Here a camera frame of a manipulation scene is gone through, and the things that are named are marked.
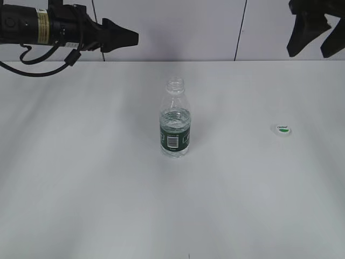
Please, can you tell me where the white green bottle cap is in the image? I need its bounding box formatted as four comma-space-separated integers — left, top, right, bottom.
271, 124, 292, 137

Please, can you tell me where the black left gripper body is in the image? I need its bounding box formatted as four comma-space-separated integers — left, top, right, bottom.
47, 1, 102, 51

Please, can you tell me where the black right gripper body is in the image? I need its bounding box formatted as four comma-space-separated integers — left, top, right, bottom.
288, 0, 344, 18

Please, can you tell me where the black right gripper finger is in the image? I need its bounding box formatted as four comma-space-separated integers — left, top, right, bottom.
287, 11, 331, 57
321, 18, 344, 58

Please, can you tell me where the clear green-labelled water bottle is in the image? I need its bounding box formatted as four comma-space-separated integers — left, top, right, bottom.
159, 77, 191, 158

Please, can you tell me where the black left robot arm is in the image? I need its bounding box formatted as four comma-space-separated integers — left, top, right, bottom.
1, 1, 139, 53

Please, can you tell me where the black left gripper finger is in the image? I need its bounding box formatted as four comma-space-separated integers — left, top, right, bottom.
99, 18, 139, 53

